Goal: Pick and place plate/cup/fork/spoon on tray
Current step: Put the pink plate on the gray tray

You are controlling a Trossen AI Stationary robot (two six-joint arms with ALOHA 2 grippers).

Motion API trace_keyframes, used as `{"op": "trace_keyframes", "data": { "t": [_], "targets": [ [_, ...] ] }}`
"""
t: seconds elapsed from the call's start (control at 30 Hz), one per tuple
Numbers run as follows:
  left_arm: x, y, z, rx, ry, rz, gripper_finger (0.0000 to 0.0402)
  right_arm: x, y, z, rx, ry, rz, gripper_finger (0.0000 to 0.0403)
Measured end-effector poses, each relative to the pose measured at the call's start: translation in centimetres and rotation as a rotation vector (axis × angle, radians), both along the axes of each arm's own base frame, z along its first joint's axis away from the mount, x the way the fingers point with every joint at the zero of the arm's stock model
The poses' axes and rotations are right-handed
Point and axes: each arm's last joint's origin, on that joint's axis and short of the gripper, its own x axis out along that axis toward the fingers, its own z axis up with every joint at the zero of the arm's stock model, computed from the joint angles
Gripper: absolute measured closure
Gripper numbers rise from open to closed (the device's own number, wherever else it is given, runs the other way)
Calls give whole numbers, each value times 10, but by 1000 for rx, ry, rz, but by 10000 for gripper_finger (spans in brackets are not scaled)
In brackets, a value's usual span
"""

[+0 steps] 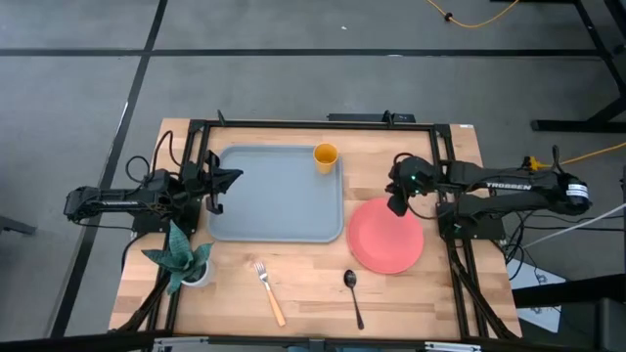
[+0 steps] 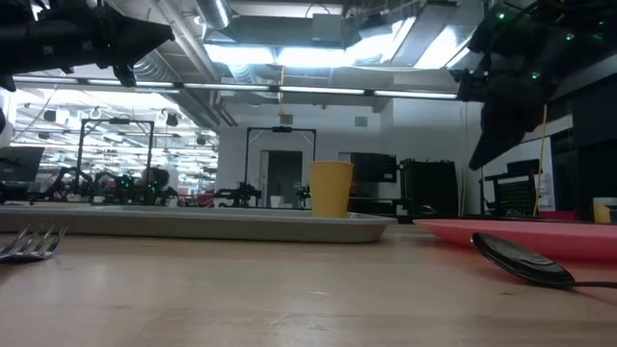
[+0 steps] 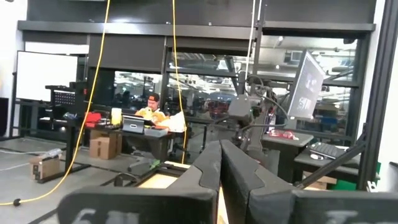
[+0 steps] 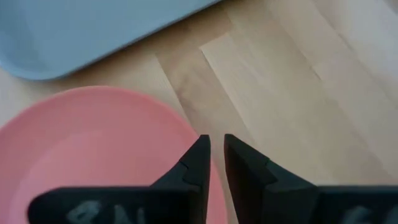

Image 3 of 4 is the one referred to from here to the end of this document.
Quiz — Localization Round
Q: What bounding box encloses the yellow container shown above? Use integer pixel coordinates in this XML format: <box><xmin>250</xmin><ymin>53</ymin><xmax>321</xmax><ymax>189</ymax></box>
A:
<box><xmin>111</xmin><ymin>107</ymin><xmax>123</xmax><ymax>127</ymax></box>

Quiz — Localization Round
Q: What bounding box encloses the green box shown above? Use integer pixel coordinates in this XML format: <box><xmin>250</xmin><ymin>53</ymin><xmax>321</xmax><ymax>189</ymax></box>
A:
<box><xmin>329</xmin><ymin>161</ymin><xmax>382</xmax><ymax>192</ymax></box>

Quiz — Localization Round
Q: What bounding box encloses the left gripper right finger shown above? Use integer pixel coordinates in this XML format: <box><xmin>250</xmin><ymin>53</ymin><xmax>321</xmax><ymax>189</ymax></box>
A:
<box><xmin>220</xmin><ymin>139</ymin><xmax>398</xmax><ymax>224</ymax></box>

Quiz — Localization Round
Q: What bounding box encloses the black keyboard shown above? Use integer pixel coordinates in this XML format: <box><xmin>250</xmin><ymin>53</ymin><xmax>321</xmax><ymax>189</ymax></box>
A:
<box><xmin>308</xmin><ymin>141</ymin><xmax>346</xmax><ymax>160</ymax></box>

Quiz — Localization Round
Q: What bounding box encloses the brown cardboard box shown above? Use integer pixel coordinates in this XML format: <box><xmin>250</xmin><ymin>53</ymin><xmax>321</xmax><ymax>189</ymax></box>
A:
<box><xmin>89</xmin><ymin>129</ymin><xmax>123</xmax><ymax>161</ymax></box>

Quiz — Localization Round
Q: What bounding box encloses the black pegboard cart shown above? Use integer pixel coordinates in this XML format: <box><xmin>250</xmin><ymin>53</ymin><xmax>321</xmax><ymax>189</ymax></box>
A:
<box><xmin>45</xmin><ymin>81</ymin><xmax>88</xmax><ymax>125</ymax></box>

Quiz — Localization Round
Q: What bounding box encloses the white whiteboard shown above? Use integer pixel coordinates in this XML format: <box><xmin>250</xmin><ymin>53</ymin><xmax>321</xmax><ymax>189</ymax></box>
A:
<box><xmin>15</xmin><ymin>50</ymin><xmax>79</xmax><ymax>103</ymax></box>

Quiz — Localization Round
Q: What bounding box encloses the grey pedestal table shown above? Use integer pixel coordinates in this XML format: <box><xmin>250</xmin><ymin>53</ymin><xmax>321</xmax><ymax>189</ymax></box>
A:
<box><xmin>262</xmin><ymin>132</ymin><xmax>315</xmax><ymax>184</ymax></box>

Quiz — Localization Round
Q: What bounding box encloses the clear plastic wrap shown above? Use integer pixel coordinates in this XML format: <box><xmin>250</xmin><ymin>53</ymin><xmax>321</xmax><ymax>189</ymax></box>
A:
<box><xmin>39</xmin><ymin>148</ymin><xmax>63</xmax><ymax>160</ymax></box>

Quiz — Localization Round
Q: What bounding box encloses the person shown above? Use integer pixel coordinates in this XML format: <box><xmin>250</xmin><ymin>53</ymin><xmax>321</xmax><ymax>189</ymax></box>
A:
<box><xmin>134</xmin><ymin>92</ymin><xmax>170</xmax><ymax>125</ymax></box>

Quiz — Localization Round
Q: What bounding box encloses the yellow extension cable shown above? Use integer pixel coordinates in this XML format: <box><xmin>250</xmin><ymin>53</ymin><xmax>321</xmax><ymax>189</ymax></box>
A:
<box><xmin>170</xmin><ymin>0</ymin><xmax>188</xmax><ymax>164</ymax></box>

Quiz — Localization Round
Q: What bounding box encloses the cardboard box with dark label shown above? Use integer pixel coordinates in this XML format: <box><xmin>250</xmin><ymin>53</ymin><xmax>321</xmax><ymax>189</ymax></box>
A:
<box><xmin>29</xmin><ymin>154</ymin><xmax>62</xmax><ymax>181</ymax></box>

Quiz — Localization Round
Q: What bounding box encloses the yellow cable with black connector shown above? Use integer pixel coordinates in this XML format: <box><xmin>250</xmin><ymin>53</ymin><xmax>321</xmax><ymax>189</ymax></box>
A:
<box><xmin>0</xmin><ymin>0</ymin><xmax>111</xmax><ymax>207</ymax></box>

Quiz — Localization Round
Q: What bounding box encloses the computer monitor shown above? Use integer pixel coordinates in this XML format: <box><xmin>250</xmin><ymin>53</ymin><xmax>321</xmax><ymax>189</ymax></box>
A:
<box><xmin>286</xmin><ymin>49</ymin><xmax>326</xmax><ymax>121</ymax></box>

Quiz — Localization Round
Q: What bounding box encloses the flat cardboard box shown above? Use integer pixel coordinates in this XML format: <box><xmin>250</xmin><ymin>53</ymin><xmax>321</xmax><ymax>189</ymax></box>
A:
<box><xmin>302</xmin><ymin>170</ymin><xmax>338</xmax><ymax>191</ymax></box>

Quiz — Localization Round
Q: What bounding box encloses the white cable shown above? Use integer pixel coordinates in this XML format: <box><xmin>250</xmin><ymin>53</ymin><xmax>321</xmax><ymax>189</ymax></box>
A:
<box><xmin>244</xmin><ymin>0</ymin><xmax>262</xmax><ymax>82</ymax></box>

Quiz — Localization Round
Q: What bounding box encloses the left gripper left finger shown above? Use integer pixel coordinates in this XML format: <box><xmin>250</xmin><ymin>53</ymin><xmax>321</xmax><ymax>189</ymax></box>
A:
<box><xmin>57</xmin><ymin>139</ymin><xmax>223</xmax><ymax>224</ymax></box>

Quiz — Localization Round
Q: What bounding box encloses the black low desk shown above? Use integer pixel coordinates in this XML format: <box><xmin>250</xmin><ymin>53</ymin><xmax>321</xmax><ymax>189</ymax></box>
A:
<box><xmin>294</xmin><ymin>148</ymin><xmax>381</xmax><ymax>185</ymax></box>

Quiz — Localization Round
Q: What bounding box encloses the red plastic bag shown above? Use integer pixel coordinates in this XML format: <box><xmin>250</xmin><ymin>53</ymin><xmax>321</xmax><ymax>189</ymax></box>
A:
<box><xmin>268</xmin><ymin>128</ymin><xmax>300</xmax><ymax>141</ymax></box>

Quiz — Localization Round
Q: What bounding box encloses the grey flat bin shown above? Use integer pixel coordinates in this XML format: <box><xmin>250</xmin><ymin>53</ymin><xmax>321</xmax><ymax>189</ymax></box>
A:
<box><xmin>143</xmin><ymin>126</ymin><xmax>169</xmax><ymax>138</ymax></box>

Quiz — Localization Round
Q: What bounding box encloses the white plastic bag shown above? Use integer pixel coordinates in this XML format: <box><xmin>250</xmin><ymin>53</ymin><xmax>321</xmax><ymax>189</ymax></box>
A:
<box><xmin>160</xmin><ymin>111</ymin><xmax>187</xmax><ymax>133</ymax></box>

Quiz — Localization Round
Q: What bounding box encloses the red bin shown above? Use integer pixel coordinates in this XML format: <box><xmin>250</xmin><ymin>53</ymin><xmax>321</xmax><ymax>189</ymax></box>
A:
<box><xmin>84</xmin><ymin>111</ymin><xmax>103</xmax><ymax>128</ymax></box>

